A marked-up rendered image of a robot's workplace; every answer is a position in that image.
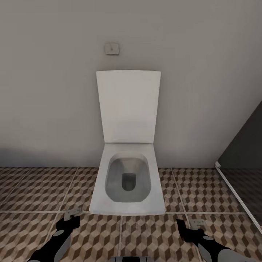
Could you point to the toilet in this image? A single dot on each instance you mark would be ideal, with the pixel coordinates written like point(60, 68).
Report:
point(128, 182)

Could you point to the hook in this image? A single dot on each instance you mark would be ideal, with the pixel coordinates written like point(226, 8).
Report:
point(112, 48)

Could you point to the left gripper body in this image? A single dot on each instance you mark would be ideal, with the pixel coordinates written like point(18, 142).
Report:
point(74, 222)

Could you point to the shower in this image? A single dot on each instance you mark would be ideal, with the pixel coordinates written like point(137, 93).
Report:
point(243, 205)

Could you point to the mousetrap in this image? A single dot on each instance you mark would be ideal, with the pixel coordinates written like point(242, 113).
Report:
point(181, 225)

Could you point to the door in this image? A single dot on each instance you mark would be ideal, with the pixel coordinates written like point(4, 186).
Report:
point(241, 164)

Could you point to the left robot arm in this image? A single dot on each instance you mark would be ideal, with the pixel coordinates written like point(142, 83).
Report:
point(54, 249)

